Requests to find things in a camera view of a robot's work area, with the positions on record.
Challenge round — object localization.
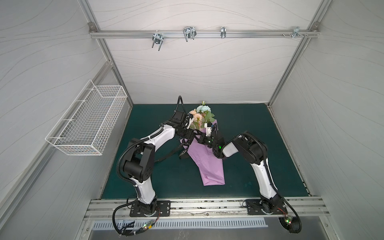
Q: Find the mint fake flower stem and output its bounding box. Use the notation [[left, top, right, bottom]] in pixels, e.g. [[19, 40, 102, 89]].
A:
[[196, 101, 216, 124]]

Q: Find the pink purple wrapping paper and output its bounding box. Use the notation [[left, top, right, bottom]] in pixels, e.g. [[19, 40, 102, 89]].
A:
[[187, 138, 225, 186]]

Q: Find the black ribbon strap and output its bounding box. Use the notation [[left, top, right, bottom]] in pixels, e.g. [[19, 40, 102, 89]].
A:
[[154, 139, 193, 164]]

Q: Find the peach fake flower stem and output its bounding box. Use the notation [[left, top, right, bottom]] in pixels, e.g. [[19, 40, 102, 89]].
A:
[[189, 110, 203, 130]]

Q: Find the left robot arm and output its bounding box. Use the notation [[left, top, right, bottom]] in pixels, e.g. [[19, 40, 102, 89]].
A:
[[116, 111, 193, 207]]

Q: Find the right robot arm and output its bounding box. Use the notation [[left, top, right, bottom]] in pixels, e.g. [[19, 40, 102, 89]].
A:
[[195, 127, 283, 212]]

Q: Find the green table mat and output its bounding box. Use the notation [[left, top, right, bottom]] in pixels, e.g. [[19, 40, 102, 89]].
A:
[[117, 104, 308, 198]]

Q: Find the metal U-bolt clamp left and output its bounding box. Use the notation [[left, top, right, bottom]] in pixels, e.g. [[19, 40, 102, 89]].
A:
[[152, 33, 164, 51]]

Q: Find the metal u-bolt clamp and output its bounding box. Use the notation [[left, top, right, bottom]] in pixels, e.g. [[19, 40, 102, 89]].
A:
[[183, 26, 197, 42], [152, 33, 164, 51]]

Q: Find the metal U-bolt clamp middle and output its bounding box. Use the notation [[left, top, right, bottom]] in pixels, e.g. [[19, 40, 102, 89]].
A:
[[183, 26, 197, 42]]

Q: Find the white vent grille strip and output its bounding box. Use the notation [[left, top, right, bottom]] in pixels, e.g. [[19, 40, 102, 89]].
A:
[[92, 217, 268, 231]]

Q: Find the metal bolt clamp right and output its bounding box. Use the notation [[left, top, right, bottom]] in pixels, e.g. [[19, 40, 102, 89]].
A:
[[282, 27, 309, 39]]

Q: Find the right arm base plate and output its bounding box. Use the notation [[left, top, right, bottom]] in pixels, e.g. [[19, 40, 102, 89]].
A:
[[242, 199, 288, 216]]

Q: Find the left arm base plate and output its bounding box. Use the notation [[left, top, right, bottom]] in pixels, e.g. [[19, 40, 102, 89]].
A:
[[130, 200, 171, 217]]

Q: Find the white wire basket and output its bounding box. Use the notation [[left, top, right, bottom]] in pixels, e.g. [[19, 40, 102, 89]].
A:
[[45, 80, 127, 156]]

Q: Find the metal bracket clamp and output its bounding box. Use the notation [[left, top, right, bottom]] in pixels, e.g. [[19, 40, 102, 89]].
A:
[[221, 27, 227, 39]]

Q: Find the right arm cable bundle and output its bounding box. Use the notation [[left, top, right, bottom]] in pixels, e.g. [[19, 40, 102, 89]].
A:
[[277, 194, 303, 234]]

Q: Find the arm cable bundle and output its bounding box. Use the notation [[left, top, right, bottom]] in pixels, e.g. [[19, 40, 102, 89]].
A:
[[112, 199, 160, 237], [277, 194, 303, 234]]

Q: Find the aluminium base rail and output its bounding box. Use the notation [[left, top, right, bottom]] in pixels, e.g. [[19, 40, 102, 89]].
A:
[[84, 197, 330, 220]]

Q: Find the aluminium crossbar rail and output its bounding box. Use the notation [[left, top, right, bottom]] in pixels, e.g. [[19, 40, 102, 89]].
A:
[[90, 29, 320, 39]]

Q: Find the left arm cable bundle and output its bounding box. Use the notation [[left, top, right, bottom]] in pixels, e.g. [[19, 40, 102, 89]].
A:
[[112, 199, 160, 237]]

